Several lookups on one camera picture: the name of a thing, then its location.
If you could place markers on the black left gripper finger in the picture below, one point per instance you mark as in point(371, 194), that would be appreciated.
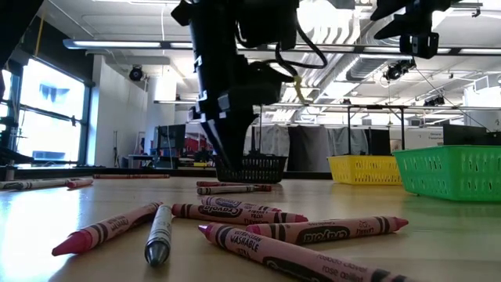
point(213, 133)
point(236, 137)

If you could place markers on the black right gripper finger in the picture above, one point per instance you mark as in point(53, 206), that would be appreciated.
point(395, 30)
point(391, 9)

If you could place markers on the red crayon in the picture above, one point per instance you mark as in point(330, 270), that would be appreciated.
point(219, 183)
point(131, 176)

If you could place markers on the purple crayon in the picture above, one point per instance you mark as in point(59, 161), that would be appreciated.
point(229, 202)

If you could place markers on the large front washable crayon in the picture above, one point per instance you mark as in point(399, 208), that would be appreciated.
point(274, 250)

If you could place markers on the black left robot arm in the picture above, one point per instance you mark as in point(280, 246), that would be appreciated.
point(266, 23)

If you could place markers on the white hanging cloth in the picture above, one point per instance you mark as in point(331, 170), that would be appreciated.
point(274, 139)

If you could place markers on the black ceiling fixture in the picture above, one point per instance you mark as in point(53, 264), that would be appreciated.
point(399, 69)
point(433, 101)

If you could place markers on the dark computer monitor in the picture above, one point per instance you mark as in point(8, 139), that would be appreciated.
point(171, 137)

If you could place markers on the black plastic basket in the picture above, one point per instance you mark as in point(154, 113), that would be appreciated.
point(266, 170)

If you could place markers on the dark hanging curtain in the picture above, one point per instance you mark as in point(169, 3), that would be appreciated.
point(309, 149)

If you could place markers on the long overhead light bar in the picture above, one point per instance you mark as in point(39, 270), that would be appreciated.
point(117, 44)

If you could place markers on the grey hanging cloth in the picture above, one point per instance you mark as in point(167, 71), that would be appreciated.
point(348, 141)

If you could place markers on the yellow plastic basket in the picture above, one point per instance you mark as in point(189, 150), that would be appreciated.
point(364, 170)

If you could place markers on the green plastic basket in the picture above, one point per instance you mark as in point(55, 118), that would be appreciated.
point(450, 174)

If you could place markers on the large window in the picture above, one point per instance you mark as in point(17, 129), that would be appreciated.
point(51, 117)

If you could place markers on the dark metal equipment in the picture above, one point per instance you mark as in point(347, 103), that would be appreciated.
point(9, 141)

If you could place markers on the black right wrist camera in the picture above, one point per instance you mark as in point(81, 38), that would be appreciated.
point(419, 46)

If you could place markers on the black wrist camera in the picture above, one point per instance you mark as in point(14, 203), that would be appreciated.
point(419, 46)
point(274, 84)

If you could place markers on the silver ventilation duct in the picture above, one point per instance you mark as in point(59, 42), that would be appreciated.
point(364, 66)

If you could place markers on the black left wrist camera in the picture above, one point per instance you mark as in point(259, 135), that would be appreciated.
point(274, 84)

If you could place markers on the black metal stand frame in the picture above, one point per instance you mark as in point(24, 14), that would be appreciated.
point(375, 106)

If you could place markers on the black aluminium table frame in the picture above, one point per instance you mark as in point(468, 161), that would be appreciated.
point(58, 171)

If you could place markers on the small grey cylinder post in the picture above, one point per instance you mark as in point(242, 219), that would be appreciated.
point(9, 173)

